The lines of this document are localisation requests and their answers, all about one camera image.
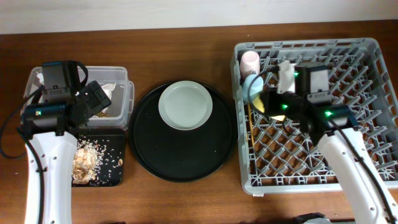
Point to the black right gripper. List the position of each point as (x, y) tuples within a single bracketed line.
[(272, 107)]

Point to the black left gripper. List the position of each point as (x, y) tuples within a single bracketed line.
[(97, 98)]

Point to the white paper napkin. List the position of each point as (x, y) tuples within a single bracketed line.
[(108, 89)]

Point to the yellow bowl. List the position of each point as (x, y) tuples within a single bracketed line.
[(258, 104)]

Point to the wooden chopstick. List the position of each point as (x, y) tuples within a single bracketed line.
[(250, 126)]

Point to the light blue cup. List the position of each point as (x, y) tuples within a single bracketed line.
[(252, 85)]

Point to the pink cup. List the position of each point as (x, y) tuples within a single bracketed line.
[(249, 64)]

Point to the grey plate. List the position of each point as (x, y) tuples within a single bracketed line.
[(185, 105)]

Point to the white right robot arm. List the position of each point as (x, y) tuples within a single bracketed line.
[(334, 130)]

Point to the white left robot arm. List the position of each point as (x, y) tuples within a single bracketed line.
[(50, 132)]

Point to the clear plastic waste bin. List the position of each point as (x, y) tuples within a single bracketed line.
[(115, 93)]

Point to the grey dishwasher rack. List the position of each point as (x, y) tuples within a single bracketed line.
[(275, 158)]

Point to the black rectangular food tray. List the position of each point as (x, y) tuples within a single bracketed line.
[(114, 137)]

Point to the food scraps pile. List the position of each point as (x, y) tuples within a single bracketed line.
[(97, 165)]

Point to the round black serving tray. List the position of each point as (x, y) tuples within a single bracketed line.
[(181, 156)]

